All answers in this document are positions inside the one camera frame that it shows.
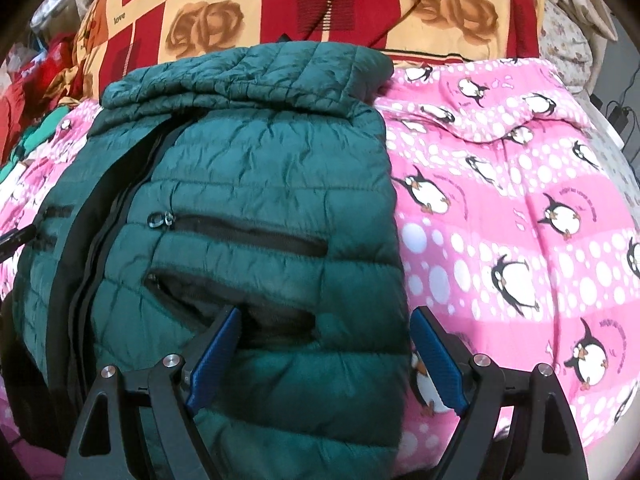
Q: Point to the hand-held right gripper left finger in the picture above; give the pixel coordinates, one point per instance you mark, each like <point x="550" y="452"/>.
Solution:
<point x="212" y="355"/>

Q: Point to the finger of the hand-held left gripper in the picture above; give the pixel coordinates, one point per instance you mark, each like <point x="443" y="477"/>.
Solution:
<point x="15" y="241"/>

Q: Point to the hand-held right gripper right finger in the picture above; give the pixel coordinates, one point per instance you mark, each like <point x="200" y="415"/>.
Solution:
<point x="440" y="360"/>

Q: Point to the dark green puffer jacket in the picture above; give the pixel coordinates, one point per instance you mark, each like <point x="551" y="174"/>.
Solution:
<point x="250" y="160"/>

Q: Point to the red clothes pile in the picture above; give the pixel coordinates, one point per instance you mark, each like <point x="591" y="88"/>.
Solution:
<point x="45" y="75"/>

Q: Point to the teal green cloth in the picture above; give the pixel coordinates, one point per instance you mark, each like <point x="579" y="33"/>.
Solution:
<point x="35" y="132"/>

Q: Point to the pink penguin print blanket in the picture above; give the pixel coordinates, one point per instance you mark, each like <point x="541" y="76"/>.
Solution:
<point x="500" y="185"/>

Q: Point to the black power adapter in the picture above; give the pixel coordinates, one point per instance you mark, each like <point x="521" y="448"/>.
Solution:
<point x="617" y="112"/>

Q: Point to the pale floral sheet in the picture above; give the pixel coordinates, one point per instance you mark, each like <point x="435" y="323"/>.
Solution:
<point x="562" y="45"/>

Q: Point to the red orange rose print quilt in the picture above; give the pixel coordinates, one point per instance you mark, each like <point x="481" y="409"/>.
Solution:
<point x="280" y="0"/>

